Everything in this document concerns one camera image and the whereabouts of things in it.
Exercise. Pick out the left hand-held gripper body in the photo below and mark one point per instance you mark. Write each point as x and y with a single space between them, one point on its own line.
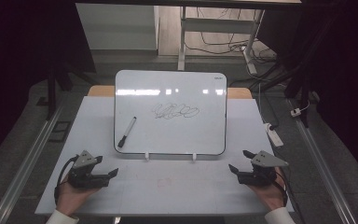
85 179

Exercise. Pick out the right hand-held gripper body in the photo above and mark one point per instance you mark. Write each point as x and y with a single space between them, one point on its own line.
259 175

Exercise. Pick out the whiteboard marker with black cap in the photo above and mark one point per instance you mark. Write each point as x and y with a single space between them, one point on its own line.
127 131

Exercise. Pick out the white whiteboard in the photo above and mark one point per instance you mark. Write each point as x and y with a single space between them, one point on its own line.
171 133

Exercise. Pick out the person's right hand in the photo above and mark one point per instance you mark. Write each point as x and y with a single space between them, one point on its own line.
268 196

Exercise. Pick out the person's left hand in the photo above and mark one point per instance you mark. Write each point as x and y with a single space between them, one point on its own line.
70 197

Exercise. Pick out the white whiteboard stand foot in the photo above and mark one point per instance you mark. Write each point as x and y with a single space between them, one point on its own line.
194 156
147 156

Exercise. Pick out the black floor plate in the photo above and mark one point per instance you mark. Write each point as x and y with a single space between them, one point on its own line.
59 131

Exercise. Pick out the white table cover sheet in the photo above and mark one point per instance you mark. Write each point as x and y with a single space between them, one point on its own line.
167 193

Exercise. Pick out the small white adapter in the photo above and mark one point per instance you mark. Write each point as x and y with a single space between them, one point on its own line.
295 112

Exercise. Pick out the black metal stand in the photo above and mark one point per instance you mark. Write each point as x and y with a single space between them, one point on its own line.
52 84
303 77

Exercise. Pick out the dark curtain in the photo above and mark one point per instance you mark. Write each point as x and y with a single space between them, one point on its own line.
348 77
12 62

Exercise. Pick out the white cabinet panel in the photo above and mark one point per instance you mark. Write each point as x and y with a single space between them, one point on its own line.
118 26

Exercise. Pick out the aluminium floor rail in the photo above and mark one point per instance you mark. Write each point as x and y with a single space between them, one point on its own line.
24 168
323 168

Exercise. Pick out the white desk frame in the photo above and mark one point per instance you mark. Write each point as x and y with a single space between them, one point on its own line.
217 25

